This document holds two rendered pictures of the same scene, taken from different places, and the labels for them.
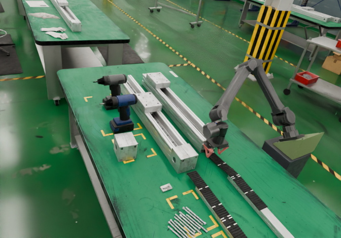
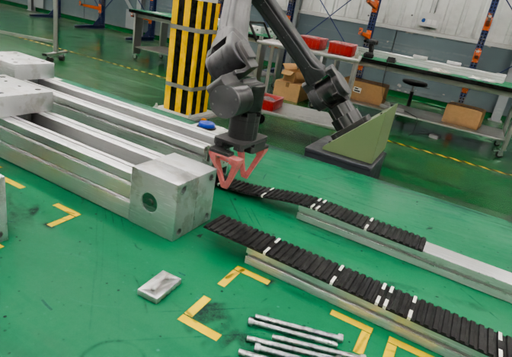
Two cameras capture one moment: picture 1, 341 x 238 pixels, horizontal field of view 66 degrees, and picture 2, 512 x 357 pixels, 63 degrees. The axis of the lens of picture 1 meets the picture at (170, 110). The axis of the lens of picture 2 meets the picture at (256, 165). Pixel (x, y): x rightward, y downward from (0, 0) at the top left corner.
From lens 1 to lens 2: 71 cm
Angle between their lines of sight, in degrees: 30
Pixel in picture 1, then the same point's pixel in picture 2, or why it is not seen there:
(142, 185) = (69, 309)
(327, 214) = (500, 226)
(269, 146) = (318, 154)
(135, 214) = not seen: outside the picture
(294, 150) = (372, 141)
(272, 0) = not seen: outside the picture
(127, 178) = not seen: outside the picture
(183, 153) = (175, 171)
